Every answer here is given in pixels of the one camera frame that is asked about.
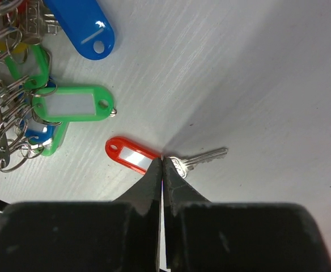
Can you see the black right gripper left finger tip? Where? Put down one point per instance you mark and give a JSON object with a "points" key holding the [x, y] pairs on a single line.
{"points": [[118, 235]]}

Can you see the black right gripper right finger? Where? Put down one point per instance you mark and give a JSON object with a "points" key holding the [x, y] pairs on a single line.
{"points": [[201, 235]]}

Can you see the blue key tag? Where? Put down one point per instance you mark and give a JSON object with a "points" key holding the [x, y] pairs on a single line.
{"points": [[86, 26]]}

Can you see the green key tag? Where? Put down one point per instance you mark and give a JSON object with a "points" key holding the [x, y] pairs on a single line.
{"points": [[74, 104]]}

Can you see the silver key with red tag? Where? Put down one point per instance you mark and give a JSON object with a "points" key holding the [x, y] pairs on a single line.
{"points": [[138, 158]]}

